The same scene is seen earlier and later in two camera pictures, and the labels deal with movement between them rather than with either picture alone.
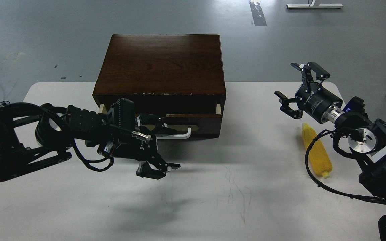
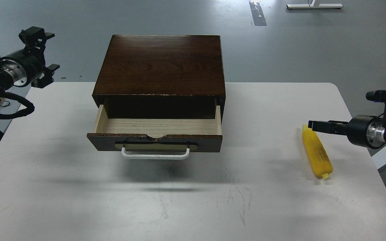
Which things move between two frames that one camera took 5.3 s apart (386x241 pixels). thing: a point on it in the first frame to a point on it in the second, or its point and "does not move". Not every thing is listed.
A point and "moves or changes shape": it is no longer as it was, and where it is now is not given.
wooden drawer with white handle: [202, 126] moves or changes shape
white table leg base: [311, 5] does not move
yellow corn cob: [318, 155] does not move
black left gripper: [141, 144] to [22, 66]
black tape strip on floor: [258, 16] does not move
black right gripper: [313, 98] to [366, 130]
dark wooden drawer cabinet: [163, 74] does not move
